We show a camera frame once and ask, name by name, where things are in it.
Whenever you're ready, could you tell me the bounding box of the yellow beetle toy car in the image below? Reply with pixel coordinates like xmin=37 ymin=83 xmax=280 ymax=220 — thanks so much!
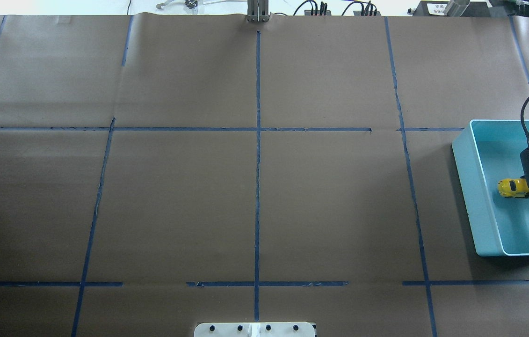
xmin=497 ymin=177 xmax=529 ymax=198

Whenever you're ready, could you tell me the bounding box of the light blue plastic bin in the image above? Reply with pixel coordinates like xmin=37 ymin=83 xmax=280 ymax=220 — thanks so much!
xmin=452 ymin=120 xmax=529 ymax=256

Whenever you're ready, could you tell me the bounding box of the small metal cup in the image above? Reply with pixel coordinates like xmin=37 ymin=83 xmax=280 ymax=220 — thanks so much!
xmin=444 ymin=0 xmax=471 ymax=17

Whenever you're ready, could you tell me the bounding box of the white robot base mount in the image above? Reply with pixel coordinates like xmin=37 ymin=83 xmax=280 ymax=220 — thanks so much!
xmin=193 ymin=322 xmax=317 ymax=337

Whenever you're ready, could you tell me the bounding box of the aluminium frame post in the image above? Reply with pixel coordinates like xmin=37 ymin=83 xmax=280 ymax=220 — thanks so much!
xmin=246 ymin=0 xmax=270 ymax=22

